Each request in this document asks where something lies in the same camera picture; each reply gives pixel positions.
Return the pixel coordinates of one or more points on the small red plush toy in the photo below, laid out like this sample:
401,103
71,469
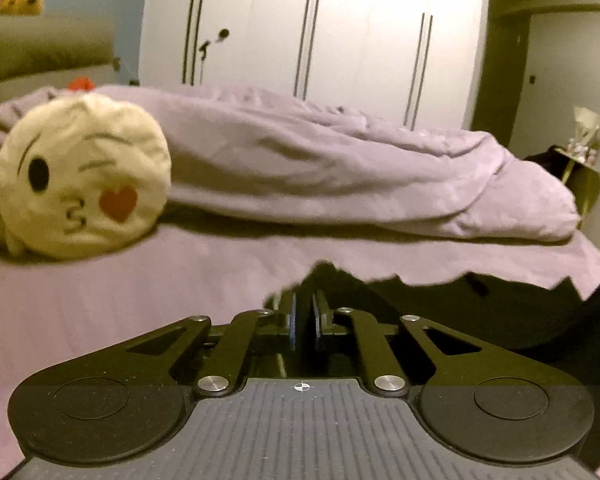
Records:
81,84

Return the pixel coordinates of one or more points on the black cloth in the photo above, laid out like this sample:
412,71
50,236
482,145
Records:
545,162

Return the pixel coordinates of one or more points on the black knit sweater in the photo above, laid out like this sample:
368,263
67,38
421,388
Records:
430,305

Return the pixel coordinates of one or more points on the purple duvet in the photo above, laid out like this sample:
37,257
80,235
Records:
330,170

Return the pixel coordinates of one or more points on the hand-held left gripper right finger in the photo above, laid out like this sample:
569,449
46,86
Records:
318,320

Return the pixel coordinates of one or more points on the yellow side table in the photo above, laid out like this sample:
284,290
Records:
585,180

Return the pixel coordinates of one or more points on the green padded headboard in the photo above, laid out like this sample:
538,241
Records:
45,45

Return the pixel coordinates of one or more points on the yellow kissing face pillow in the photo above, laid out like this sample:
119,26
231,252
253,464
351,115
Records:
82,180

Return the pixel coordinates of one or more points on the bed with purple sheet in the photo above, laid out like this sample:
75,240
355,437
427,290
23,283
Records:
130,290

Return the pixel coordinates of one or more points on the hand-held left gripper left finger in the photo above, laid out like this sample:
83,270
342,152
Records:
292,320

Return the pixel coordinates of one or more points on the white wardrobe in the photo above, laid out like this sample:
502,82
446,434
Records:
360,35

